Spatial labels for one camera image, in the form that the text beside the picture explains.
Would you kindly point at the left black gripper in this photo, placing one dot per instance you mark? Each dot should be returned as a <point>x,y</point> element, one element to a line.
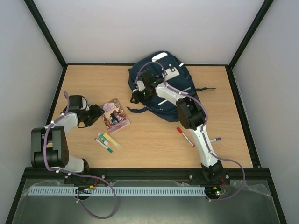
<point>97,112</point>

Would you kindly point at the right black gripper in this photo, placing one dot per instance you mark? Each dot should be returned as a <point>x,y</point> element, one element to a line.
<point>139,94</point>

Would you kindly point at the navy blue school backpack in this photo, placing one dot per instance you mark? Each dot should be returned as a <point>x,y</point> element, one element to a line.
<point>164,64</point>

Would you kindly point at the pink illustrated paperback book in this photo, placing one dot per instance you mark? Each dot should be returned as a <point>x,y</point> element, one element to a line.
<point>114,116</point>

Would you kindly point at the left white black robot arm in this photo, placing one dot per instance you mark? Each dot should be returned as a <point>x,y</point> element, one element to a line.
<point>49,148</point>

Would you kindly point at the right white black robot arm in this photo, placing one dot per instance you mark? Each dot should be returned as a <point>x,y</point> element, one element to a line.
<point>191,113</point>

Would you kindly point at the green white glue stick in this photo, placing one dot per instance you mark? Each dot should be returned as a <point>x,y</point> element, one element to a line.
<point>103,139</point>

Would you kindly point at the yellow highlighter pen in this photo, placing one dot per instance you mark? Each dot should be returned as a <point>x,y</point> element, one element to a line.
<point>113,141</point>

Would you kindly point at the green capped marker pen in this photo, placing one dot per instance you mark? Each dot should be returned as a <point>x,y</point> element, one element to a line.
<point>103,145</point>

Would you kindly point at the red capped marker pen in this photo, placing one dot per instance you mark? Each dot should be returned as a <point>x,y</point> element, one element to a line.
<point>181,132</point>

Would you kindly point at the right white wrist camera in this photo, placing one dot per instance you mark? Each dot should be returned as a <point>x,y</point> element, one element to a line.
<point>140,85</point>

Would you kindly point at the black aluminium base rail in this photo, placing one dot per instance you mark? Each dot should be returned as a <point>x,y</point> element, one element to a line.
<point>193,176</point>

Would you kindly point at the light blue slotted cable duct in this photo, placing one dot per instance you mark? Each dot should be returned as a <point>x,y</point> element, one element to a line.
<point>117,191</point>

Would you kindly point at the black enclosure frame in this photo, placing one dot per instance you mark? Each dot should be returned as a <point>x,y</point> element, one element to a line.
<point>257,172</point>

